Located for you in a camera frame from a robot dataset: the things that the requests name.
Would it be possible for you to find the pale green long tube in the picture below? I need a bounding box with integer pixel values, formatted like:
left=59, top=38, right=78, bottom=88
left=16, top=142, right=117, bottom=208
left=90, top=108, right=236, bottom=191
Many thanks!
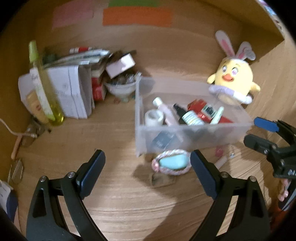
left=210, top=106, right=224, bottom=125

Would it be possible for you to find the green black keychain charm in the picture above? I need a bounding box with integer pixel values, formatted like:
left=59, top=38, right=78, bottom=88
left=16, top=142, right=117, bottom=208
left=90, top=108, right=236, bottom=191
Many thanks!
left=202, top=104, right=216, bottom=119

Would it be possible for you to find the red foil packet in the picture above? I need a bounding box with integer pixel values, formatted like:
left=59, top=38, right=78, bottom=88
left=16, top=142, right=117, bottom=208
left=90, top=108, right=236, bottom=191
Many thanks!
left=187, top=99, right=233, bottom=125

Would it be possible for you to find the pink cream tube white cap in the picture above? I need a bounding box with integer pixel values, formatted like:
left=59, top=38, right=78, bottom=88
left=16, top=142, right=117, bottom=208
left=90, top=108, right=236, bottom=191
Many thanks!
left=152, top=97, right=184, bottom=143

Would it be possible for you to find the black barcode small box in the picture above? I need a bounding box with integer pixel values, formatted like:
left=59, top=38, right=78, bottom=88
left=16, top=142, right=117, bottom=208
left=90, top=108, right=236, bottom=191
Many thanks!
left=151, top=131, right=176, bottom=150

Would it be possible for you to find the white tape roll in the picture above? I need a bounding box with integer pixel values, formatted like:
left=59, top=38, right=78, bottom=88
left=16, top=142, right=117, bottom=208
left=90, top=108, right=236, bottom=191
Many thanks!
left=144, top=109, right=165, bottom=126

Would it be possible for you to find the person right hand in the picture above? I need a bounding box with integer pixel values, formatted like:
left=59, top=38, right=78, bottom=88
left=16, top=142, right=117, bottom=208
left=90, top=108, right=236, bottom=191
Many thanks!
left=277, top=179, right=290, bottom=201

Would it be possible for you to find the pink red lip tube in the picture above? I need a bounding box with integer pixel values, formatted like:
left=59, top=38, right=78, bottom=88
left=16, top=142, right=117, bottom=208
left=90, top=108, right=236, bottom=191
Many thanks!
left=214, top=156, right=228, bottom=169

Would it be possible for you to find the yellow chick bunny plush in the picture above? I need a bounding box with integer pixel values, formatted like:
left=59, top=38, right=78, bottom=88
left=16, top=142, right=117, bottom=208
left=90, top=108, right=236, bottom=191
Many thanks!
left=207, top=30, right=261, bottom=105

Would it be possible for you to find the dark bottle white label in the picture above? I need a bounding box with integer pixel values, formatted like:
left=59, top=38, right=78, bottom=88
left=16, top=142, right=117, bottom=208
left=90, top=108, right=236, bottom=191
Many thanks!
left=173, top=103, right=205, bottom=126

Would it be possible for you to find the mint oval case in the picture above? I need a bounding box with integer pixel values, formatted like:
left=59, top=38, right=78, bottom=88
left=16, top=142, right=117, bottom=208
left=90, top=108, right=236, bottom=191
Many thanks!
left=159, top=154, right=189, bottom=170

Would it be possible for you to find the clear plastic organizer bin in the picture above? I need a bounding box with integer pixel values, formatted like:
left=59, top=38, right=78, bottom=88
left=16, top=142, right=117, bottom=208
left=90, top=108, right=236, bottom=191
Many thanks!
left=135, top=77, right=253, bottom=156

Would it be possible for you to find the yellow green spray bottle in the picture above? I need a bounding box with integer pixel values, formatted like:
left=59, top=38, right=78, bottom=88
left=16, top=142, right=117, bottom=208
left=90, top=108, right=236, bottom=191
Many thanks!
left=28, top=40, right=64, bottom=126

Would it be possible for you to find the beige cosmetic tube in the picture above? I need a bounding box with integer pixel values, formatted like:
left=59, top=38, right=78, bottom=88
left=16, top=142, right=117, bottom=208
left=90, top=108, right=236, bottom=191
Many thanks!
left=26, top=90, right=49, bottom=125

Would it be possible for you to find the white folded paper stack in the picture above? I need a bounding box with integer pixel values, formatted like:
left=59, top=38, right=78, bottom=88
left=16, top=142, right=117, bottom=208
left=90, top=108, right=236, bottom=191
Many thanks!
left=17, top=64, right=95, bottom=120

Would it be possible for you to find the red box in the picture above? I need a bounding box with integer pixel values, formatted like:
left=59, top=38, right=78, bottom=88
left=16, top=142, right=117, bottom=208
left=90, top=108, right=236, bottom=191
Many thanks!
left=91, top=70, right=106, bottom=101

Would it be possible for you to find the orange paper sticker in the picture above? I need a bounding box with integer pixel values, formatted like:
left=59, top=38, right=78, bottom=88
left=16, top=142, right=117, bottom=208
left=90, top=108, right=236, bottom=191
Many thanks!
left=102, top=6, right=173, bottom=27

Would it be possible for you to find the white pink small box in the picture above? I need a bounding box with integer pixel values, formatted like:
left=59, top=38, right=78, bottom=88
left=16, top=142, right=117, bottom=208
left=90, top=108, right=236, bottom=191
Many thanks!
left=106, top=54, right=135, bottom=79

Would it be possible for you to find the green paper sticker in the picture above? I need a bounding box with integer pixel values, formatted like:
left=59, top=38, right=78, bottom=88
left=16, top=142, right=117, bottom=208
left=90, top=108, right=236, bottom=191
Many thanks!
left=108, top=0, right=159, bottom=7

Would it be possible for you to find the pink paper sticker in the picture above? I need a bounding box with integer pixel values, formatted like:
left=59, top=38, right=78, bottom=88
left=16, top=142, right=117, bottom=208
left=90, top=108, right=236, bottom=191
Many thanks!
left=52, top=1, right=94, bottom=29

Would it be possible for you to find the pink flower charm chain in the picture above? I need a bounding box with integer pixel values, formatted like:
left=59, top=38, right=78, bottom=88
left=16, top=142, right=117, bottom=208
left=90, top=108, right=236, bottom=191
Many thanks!
left=214, top=146, right=235, bottom=159

